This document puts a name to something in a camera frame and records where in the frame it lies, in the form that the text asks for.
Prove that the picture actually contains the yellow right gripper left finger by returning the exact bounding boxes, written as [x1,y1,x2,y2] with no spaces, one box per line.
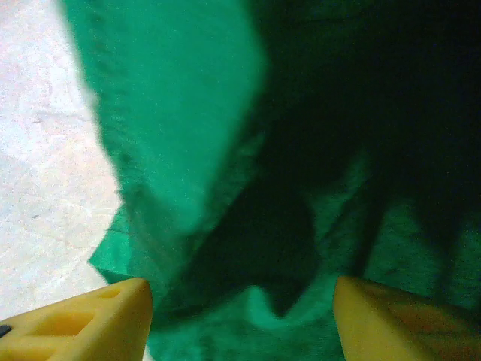
[0,278,153,361]

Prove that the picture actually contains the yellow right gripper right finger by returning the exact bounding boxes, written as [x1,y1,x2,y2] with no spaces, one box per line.
[334,276,481,361]

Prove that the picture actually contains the green t-shirt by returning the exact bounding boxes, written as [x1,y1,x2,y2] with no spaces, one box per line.
[63,0,481,361]

